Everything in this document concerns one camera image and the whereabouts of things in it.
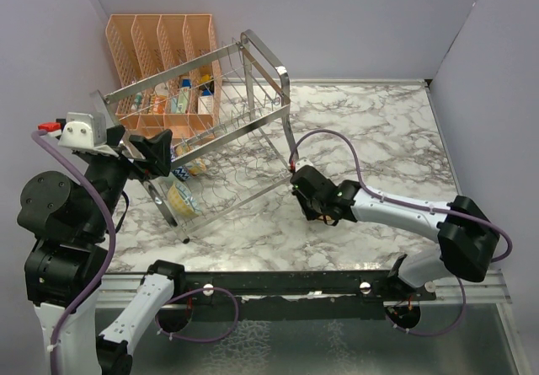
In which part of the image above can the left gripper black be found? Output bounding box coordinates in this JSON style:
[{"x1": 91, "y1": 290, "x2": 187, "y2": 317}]
[{"x1": 83, "y1": 122, "x2": 173, "y2": 238}]

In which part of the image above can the blue orange floral bowl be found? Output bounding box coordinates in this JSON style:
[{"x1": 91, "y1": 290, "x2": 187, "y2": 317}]
[{"x1": 174, "y1": 144, "x2": 206, "y2": 176}]

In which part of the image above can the yellow grid pattern bowl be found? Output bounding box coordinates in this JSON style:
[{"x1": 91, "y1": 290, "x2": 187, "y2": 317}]
[{"x1": 167, "y1": 181, "x2": 201, "y2": 218}]

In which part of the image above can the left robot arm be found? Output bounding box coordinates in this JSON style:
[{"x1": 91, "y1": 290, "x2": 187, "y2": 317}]
[{"x1": 17, "y1": 122, "x2": 186, "y2": 374}]

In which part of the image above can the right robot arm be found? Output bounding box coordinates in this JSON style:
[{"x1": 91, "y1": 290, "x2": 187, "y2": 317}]
[{"x1": 290, "y1": 165, "x2": 499, "y2": 300}]

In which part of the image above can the green tube in organizer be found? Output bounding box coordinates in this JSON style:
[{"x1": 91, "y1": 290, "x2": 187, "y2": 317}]
[{"x1": 171, "y1": 78, "x2": 191, "y2": 114}]

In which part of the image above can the peach plastic file organizer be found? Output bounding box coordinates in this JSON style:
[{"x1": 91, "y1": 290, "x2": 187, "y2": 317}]
[{"x1": 105, "y1": 14, "x2": 222, "y2": 145}]

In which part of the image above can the white blue box in organizer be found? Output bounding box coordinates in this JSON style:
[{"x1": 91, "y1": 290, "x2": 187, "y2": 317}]
[{"x1": 198, "y1": 89, "x2": 214, "y2": 115}]

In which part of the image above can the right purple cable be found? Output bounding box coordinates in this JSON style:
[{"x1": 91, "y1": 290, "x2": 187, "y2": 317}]
[{"x1": 289, "y1": 129, "x2": 514, "y2": 336}]

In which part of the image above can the purple cable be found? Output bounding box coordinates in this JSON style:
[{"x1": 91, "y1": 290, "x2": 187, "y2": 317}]
[
  {"x1": 289, "y1": 129, "x2": 514, "y2": 336},
  {"x1": 32, "y1": 130, "x2": 117, "y2": 375}
]

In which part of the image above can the steel wire dish rack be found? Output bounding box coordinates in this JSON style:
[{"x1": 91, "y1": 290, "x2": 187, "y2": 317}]
[{"x1": 91, "y1": 30, "x2": 295, "y2": 242}]

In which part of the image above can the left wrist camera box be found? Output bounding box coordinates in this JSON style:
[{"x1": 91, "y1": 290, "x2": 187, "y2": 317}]
[{"x1": 59, "y1": 112, "x2": 107, "y2": 151}]

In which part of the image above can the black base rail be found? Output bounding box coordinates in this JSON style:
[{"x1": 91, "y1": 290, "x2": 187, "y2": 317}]
[{"x1": 142, "y1": 260, "x2": 439, "y2": 321}]

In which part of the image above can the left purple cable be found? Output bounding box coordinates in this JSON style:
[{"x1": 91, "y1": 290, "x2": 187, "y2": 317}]
[{"x1": 32, "y1": 130, "x2": 117, "y2": 375}]

